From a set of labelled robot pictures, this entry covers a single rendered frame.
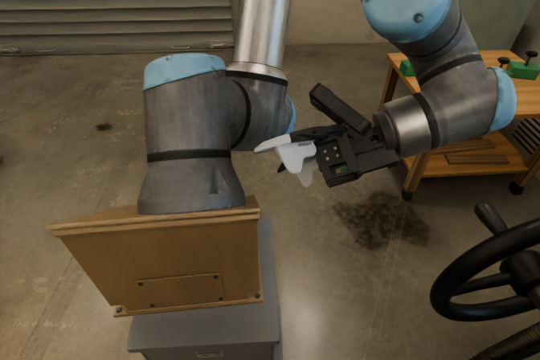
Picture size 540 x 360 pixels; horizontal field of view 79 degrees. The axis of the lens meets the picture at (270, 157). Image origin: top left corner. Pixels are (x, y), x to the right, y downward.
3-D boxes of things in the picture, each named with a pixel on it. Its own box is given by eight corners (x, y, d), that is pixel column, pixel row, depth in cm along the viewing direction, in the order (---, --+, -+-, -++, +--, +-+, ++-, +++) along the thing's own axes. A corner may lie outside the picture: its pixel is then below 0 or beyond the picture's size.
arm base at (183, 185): (116, 218, 51) (113, 153, 51) (161, 205, 70) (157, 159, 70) (238, 209, 50) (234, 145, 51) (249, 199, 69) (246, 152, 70)
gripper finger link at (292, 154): (268, 174, 44) (326, 166, 48) (258, 135, 46) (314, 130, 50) (261, 182, 47) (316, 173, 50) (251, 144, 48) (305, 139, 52)
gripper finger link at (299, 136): (296, 137, 46) (346, 133, 50) (292, 128, 47) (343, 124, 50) (283, 151, 50) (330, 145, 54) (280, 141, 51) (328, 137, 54)
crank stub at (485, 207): (473, 212, 48) (490, 203, 47) (499, 246, 44) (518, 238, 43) (468, 205, 46) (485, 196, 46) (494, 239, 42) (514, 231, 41)
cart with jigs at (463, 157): (468, 129, 207) (519, 27, 164) (525, 198, 165) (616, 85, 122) (365, 134, 204) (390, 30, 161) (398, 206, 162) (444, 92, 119)
